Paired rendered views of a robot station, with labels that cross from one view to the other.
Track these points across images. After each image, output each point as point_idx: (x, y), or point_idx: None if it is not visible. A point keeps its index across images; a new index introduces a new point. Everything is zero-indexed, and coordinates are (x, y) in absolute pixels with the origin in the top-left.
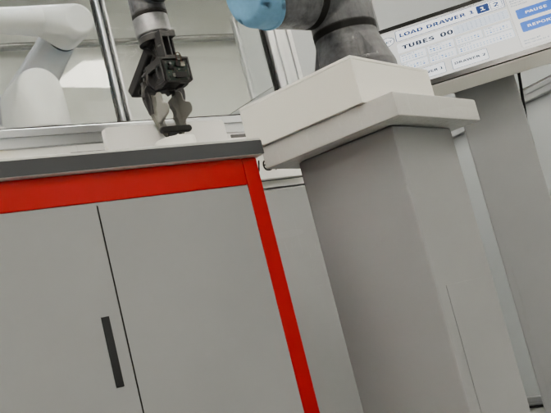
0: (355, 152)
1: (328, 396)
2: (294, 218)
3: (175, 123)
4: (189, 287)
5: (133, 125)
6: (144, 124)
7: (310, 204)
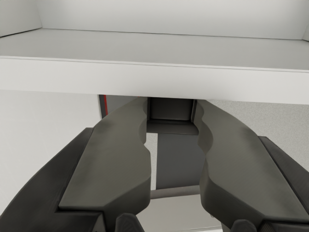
0: None
1: None
2: None
3: (203, 112)
4: None
5: (21, 89)
6: (73, 91)
7: (156, 176)
